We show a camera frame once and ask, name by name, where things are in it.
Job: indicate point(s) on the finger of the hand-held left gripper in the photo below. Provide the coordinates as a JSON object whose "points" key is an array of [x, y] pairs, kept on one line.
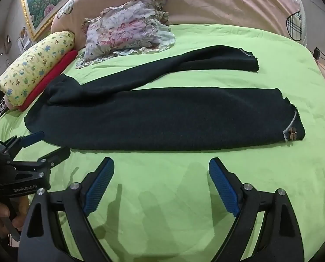
{"points": [[57, 155], [33, 137]]}

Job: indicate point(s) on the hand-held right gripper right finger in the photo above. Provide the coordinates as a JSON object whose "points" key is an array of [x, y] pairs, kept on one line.
{"points": [[224, 187]]}

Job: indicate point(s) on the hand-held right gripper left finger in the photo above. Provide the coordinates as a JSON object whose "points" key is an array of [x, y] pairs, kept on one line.
{"points": [[99, 187]]}

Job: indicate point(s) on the black fleece cloth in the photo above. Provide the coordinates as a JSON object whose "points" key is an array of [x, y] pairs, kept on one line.
{"points": [[157, 120]]}

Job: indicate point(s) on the green bed sheet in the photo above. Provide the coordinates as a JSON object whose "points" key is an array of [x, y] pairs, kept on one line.
{"points": [[178, 196]]}

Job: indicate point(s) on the red fleece cloth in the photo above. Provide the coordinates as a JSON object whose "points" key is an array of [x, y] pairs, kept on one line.
{"points": [[49, 79]]}

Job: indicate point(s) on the yellow animal print pillow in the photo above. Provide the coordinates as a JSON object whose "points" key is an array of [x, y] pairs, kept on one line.
{"points": [[34, 68]]}

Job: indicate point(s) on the gold framed landscape painting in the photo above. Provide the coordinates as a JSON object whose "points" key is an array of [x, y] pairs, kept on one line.
{"points": [[39, 2]]}

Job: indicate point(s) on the floral ruffled cloth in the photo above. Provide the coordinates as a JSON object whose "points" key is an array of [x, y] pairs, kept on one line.
{"points": [[127, 30]]}

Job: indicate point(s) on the pink pillow with drawing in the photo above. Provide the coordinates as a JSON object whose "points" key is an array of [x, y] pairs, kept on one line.
{"points": [[233, 2]]}

